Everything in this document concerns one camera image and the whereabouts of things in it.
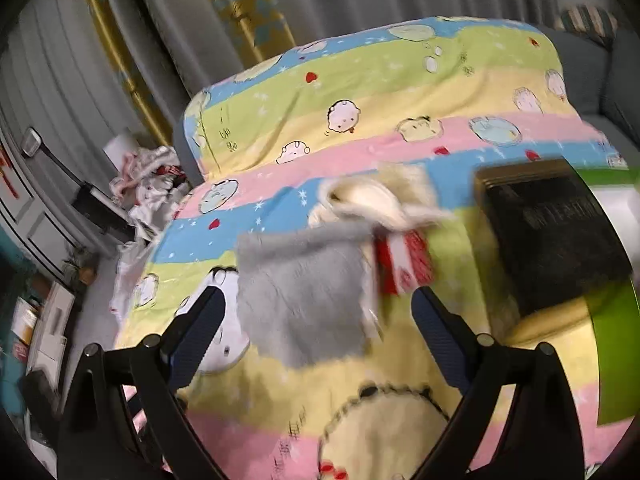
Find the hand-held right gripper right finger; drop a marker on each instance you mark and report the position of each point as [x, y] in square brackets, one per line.
[441, 341]

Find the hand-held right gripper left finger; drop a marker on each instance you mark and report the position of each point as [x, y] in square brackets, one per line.
[200, 331]

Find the red white cloth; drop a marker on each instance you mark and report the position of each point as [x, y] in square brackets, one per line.
[407, 262]

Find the grey quilted cloth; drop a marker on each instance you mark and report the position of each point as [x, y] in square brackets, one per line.
[305, 290]

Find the cream knitted cloth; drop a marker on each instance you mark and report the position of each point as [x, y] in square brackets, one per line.
[375, 205]

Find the green storage box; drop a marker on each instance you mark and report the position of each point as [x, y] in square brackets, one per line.
[617, 350]

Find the black flat box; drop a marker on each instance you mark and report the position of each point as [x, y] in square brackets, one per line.
[550, 235]

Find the white cardboard boxes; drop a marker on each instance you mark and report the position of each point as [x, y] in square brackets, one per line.
[47, 325]

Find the pile of clothes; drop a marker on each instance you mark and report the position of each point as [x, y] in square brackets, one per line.
[152, 185]

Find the black floor stand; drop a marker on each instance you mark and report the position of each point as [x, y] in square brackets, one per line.
[100, 207]

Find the cartoon printed bedsheet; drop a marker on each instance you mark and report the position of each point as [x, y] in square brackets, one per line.
[400, 110]

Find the striped cushion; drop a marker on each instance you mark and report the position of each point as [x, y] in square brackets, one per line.
[590, 19]

